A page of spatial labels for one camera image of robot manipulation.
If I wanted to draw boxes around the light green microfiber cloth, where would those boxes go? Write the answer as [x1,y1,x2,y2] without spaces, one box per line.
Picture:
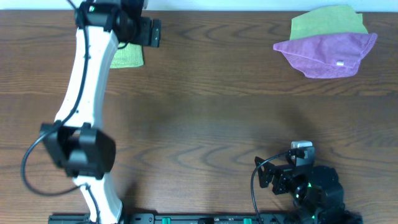
[110,44,144,69]

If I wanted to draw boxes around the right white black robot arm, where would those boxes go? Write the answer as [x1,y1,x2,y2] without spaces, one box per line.
[251,156,363,224]

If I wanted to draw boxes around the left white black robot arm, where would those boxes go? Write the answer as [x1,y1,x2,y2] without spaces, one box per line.
[40,1,161,223]

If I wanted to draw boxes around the purple microfiber cloth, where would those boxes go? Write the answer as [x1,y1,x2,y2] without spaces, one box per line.
[273,33,377,79]

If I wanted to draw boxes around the olive green cloth underneath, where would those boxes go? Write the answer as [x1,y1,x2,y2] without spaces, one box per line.
[290,5,368,40]

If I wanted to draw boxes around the left black cable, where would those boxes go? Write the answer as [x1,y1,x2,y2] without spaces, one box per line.
[20,0,102,224]

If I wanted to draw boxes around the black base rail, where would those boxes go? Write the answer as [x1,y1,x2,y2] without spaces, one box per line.
[48,212,364,224]

